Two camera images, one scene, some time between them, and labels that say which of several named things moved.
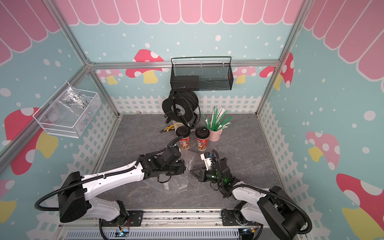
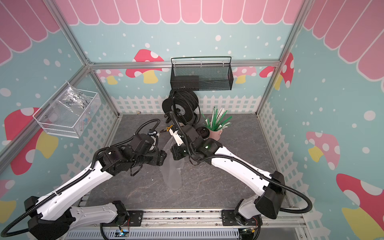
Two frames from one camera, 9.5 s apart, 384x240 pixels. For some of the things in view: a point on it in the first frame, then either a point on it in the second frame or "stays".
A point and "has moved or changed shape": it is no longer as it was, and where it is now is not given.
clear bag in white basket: (73, 99) stays
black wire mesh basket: (210, 73) stays
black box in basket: (185, 82) stays
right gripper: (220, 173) to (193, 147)
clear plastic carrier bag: (178, 183) has moved or changed shape
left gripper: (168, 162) to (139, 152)
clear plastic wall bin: (69, 112) stays
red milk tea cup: (202, 134) stays
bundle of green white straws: (218, 119) stays
